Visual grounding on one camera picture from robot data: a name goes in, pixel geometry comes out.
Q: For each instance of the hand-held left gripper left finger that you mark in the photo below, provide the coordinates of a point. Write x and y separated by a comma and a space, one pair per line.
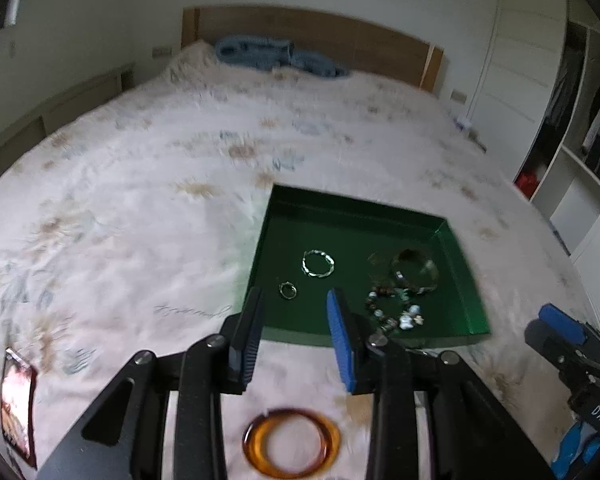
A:
244, 345

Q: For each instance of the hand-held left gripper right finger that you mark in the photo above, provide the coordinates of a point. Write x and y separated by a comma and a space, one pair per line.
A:
341, 345

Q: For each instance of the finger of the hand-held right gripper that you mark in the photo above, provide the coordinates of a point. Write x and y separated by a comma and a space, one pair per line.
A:
560, 321
542, 340

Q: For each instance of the amber bangle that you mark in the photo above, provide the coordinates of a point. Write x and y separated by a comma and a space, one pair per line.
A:
260, 435

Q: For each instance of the green tray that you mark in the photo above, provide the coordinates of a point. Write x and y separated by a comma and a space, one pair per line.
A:
355, 240

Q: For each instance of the person's right hand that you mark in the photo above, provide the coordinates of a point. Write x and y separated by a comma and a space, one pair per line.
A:
575, 447

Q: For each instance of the red bag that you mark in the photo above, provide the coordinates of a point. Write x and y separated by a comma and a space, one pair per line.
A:
526, 184

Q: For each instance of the tissue box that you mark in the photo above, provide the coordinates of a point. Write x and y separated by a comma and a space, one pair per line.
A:
464, 122

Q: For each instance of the smartphone with red case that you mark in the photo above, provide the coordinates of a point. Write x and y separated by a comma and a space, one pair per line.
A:
17, 405

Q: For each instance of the white wardrobe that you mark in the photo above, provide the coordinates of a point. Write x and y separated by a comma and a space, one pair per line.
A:
530, 35

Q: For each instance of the blue towel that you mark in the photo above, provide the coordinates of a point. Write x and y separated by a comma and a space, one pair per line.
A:
275, 55

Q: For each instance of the wooden headboard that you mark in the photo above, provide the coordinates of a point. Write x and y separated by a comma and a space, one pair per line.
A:
330, 30

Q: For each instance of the wall socket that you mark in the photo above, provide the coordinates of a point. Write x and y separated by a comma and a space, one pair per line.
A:
162, 51
458, 95

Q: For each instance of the low white wall ledge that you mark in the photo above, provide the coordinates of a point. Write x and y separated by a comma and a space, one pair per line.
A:
55, 105

